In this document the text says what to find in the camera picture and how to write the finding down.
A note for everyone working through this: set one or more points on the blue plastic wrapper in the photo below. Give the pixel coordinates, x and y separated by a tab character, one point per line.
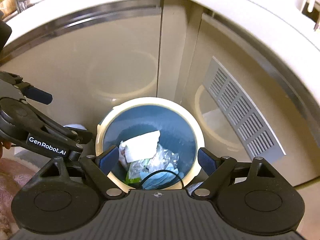
159	178

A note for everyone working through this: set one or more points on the white paper napkin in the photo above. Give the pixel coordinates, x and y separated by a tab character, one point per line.
141	147

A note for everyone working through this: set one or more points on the grey cabinet vent grille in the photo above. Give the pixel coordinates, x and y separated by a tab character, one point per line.
247	121

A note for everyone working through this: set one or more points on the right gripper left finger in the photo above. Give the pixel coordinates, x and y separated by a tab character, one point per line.
108	160

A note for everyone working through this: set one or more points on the round blue trash bin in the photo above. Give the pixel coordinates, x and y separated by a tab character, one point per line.
180	133

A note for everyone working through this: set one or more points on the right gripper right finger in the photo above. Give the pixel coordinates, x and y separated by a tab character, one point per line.
209	162

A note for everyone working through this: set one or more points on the white slipper left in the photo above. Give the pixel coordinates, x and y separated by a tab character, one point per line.
75	127

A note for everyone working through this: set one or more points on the clear plastic bag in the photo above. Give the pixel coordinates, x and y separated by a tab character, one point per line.
160	161

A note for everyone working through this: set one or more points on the green snack wrapper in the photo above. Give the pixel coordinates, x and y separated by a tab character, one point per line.
133	177

